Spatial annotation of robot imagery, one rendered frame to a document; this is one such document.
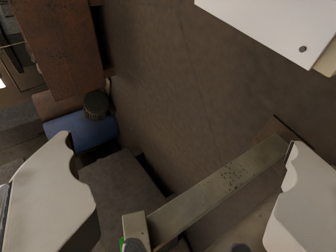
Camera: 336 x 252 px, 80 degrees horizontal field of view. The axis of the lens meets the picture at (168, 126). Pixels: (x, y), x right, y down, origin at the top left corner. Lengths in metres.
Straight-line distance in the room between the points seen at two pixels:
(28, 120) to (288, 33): 4.34
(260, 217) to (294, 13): 0.44
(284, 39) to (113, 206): 1.87
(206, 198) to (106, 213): 1.51
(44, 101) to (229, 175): 2.95
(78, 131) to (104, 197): 1.15
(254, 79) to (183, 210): 0.50
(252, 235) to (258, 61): 0.52
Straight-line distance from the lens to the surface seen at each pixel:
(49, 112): 3.27
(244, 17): 0.38
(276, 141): 0.78
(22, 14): 1.84
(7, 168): 3.66
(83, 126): 2.93
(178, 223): 0.55
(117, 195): 2.06
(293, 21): 0.34
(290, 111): 0.75
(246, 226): 0.56
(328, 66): 0.34
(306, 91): 0.71
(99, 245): 4.26
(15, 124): 4.48
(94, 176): 2.28
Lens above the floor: 0.60
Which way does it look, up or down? 24 degrees down
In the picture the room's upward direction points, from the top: 115 degrees counter-clockwise
